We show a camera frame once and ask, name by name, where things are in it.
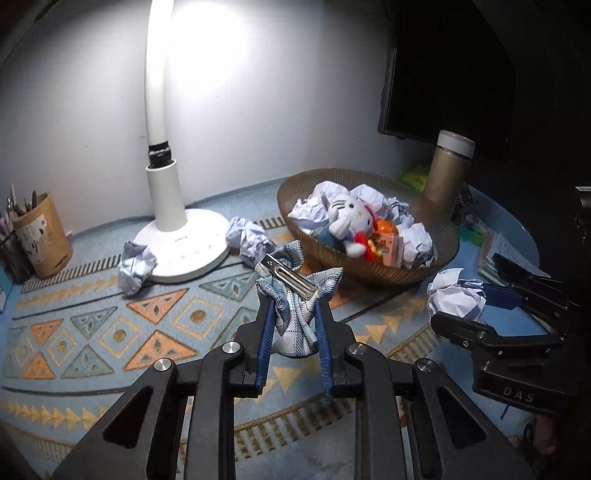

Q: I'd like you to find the person's right hand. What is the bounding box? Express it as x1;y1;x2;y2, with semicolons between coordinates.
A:
524;421;558;459

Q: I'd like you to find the green packet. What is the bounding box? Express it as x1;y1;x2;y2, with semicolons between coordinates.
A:
401;164;432;190

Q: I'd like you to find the stack of papers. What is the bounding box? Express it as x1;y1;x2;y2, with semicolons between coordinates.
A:
475;231;541;287

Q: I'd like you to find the brown paper pen holder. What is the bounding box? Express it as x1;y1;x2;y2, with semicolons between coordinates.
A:
11;193;74;279

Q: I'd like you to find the plaid hair bow clip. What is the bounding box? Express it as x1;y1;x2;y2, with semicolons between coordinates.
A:
255;240;345;358

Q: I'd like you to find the gold thermos bottle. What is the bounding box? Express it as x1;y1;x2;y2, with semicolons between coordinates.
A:
422;130;476;208

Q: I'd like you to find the white cat plush toy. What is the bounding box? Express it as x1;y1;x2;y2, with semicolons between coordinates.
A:
318;193;376;254

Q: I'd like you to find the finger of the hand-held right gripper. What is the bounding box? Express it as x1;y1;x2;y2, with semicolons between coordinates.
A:
430;311;565;360
480;253;585;326

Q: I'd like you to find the bundle of pens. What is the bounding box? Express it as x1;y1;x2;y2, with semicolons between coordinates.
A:
4;182;40;217

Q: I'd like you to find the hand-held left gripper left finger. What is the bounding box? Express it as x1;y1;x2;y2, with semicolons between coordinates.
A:
51;295;273;480

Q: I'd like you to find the patterned woven table mat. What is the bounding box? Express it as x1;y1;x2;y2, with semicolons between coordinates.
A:
0;178;541;480

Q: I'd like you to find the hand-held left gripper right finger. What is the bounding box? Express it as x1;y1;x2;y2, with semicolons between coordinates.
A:
314;298;539;480

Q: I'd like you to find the dark monitor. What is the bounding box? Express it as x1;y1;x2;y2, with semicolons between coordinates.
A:
378;0;591;160

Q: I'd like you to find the white desk lamp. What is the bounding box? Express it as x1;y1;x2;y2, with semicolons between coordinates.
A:
133;0;230;284

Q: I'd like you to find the brown wicker basket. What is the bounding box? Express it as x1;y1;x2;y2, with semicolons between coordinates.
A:
276;168;460;286

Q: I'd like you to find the black mesh pen holder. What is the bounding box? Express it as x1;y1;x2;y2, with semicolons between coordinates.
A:
0;231;33;283

